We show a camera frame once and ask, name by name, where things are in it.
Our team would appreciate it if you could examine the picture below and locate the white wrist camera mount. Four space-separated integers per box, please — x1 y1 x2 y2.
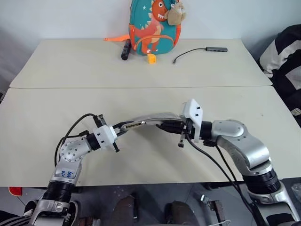
180 98 204 144
93 126 118 150

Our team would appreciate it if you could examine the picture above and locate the metal bracket under table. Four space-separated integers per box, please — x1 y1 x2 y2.
199 194 225 226

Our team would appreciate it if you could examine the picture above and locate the black cylindrical marker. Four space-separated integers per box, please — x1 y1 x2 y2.
120 39 132 61

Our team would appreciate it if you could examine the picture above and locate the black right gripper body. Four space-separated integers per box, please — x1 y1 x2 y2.
178 119 198 148

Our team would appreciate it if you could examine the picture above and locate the grey USB hub with cable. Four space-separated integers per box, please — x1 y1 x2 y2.
173 46 229 65

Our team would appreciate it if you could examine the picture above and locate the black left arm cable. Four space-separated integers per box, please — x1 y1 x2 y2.
54 113 99 170

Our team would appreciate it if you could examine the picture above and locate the black and white jacket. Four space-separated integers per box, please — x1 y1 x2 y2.
258 23 301 106

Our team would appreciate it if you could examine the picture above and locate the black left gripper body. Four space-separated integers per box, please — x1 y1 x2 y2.
94 113 120 153

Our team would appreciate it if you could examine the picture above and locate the red object under table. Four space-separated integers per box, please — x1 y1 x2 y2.
8 186 23 196

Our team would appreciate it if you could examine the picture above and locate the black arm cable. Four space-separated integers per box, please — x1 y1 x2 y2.
187 137 259 214
54 113 99 170
203 140 238 183

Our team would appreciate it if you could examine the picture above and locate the beige plush toy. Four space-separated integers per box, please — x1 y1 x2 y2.
166 1 188 26

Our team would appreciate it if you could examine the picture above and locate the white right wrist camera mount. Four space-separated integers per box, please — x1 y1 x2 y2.
180 98 204 144

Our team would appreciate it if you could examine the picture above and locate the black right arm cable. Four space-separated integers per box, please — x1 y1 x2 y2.
187 137 259 214
203 140 238 183

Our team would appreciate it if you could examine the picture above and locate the dark rounded shape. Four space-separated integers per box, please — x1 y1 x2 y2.
112 194 138 226
168 200 197 226

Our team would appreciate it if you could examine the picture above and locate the teal dinosaur backpack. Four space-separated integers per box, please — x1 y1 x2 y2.
103 0 182 57

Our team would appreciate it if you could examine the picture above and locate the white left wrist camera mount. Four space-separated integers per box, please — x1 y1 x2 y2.
93 126 118 150

